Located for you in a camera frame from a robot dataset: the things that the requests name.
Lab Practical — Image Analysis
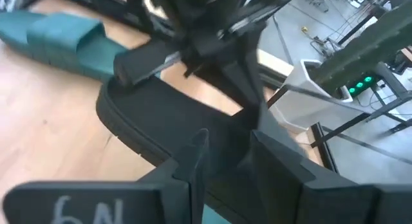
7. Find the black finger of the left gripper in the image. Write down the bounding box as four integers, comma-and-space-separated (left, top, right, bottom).
113, 40, 181, 86
221, 33, 268, 128

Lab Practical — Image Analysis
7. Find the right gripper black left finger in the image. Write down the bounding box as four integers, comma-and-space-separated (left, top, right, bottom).
3, 129, 210, 224

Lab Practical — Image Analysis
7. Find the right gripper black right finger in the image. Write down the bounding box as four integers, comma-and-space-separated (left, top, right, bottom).
250, 130, 412, 224

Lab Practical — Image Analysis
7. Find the black rubber slide sandal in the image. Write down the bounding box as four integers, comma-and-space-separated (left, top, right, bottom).
95, 74, 307, 224

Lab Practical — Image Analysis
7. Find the device with green lights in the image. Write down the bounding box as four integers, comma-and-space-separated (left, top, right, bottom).
346, 73, 378, 97

